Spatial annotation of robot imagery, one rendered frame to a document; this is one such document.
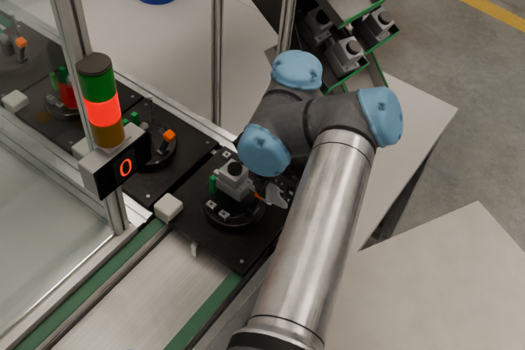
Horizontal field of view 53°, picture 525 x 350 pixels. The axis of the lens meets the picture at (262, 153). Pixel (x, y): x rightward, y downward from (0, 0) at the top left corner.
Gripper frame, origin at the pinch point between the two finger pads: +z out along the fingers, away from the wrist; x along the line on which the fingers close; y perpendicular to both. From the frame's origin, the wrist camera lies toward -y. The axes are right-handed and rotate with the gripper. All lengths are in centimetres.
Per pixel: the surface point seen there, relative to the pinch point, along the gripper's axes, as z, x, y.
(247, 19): 20, 68, -55
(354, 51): -19.9, 26.8, -0.1
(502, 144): 107, 170, 35
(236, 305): 10.6, -17.7, 6.2
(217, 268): 15.0, -11.9, -3.1
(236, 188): 0.5, -2.0, -6.4
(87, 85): -32.8, -21.3, -19.3
